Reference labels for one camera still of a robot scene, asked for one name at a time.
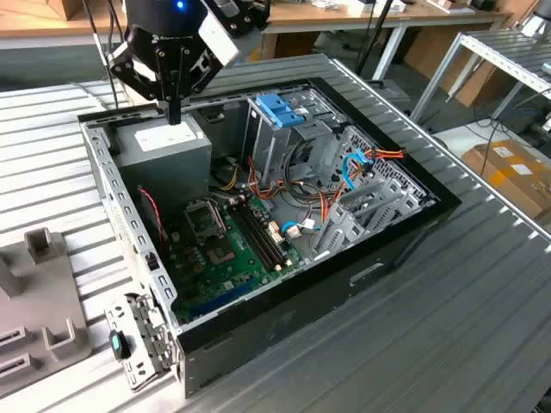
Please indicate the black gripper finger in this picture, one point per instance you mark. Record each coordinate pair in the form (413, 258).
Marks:
(202, 73)
(129, 73)

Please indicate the grey metal disk bay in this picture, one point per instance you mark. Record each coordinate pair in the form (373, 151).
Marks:
(351, 232)

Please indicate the blue plastic drive latch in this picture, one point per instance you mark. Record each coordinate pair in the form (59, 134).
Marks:
(275, 109)

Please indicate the brown wooden box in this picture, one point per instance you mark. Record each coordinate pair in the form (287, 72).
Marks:
(64, 8)

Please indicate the brown cardboard box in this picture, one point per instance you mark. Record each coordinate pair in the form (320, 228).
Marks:
(297, 45)

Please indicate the grey metal drive cage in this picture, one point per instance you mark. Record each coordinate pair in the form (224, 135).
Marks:
(271, 146)

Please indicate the grey power supply unit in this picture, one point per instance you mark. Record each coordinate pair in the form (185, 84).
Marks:
(163, 172)

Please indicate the CPU socket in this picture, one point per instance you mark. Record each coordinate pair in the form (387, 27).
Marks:
(203, 218)

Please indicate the black RAM slot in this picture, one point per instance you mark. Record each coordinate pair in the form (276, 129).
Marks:
(254, 238)
(263, 234)

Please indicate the black tripod stand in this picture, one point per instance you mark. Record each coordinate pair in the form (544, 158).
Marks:
(374, 36)

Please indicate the square chipset chip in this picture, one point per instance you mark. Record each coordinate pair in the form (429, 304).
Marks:
(220, 253)

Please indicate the green motherboard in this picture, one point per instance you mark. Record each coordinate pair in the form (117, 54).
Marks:
(241, 275)

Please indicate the blue expansion slot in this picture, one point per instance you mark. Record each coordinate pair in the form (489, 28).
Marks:
(228, 294)

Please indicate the brown cardboard sheets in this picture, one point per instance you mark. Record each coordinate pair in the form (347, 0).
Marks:
(430, 56)

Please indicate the grey parts rack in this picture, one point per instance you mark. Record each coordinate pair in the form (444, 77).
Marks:
(34, 297)

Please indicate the black open PC case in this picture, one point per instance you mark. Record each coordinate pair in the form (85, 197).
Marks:
(301, 310)

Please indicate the black latch with teal tab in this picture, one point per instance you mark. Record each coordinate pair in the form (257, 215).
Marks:
(121, 344)

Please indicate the cardboard box with labels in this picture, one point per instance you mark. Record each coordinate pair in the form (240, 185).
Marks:
(508, 180)

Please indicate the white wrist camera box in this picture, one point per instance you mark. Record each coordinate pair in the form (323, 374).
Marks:
(217, 38)

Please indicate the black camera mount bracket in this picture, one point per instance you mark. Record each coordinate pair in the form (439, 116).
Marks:
(241, 17)

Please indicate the grey metal slot bracket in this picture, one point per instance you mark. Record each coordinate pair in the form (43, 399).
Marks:
(148, 344)

